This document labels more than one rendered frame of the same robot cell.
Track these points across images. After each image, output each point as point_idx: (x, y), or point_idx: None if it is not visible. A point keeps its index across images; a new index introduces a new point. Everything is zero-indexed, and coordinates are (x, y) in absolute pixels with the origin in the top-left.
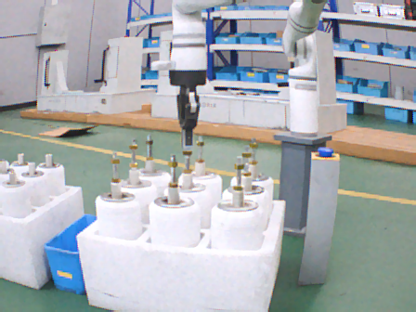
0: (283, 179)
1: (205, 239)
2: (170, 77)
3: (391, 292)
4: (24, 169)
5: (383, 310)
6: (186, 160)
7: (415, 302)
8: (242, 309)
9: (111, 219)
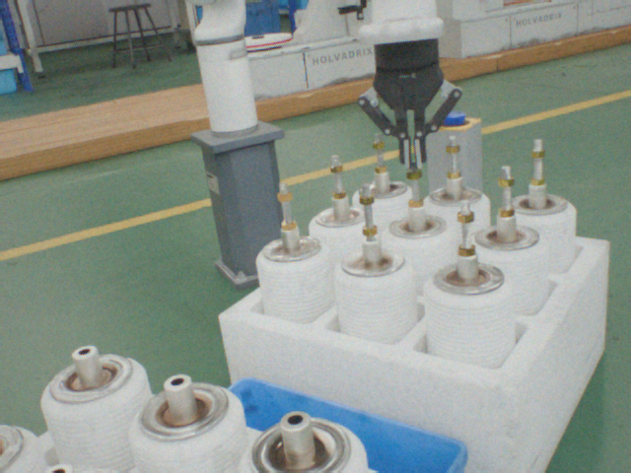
0: (242, 206)
1: None
2: (407, 52)
3: None
4: (39, 452)
5: (613, 268)
6: (417, 185)
7: (612, 246)
8: (597, 336)
9: (513, 312)
